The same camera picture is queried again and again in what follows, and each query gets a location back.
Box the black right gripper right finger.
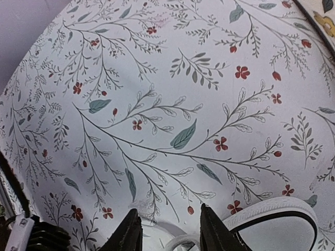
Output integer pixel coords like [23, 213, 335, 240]
[199, 203, 251, 251]

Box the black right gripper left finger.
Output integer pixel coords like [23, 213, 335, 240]
[100, 209, 143, 251]

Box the black canvas sneaker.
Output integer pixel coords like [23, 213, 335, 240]
[223, 197, 318, 251]

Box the white shoelace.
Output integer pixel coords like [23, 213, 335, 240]
[142, 221, 200, 251]

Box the square floral ceramic plate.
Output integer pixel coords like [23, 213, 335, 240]
[294, 0, 334, 58]

